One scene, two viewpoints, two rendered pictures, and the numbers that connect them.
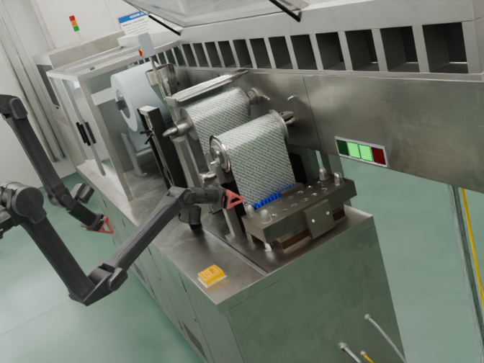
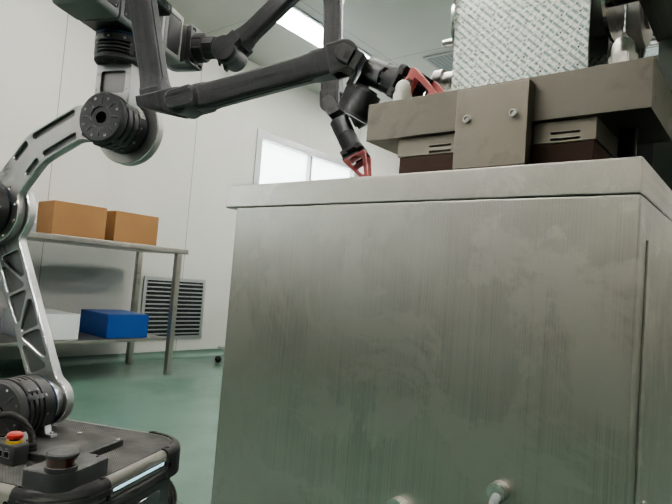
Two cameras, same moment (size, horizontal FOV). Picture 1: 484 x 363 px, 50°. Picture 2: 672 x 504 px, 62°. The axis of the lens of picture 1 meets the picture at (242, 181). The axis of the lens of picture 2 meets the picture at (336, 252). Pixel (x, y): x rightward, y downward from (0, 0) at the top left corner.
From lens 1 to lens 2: 1.73 m
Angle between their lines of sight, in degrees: 64
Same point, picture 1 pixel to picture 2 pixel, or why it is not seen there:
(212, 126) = not seen: hidden behind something
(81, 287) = (144, 80)
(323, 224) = (490, 140)
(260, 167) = (510, 54)
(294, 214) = (442, 98)
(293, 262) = (363, 180)
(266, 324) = (273, 283)
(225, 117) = not seen: hidden behind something
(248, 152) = (497, 16)
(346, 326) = (427, 456)
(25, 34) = not seen: outside the picture
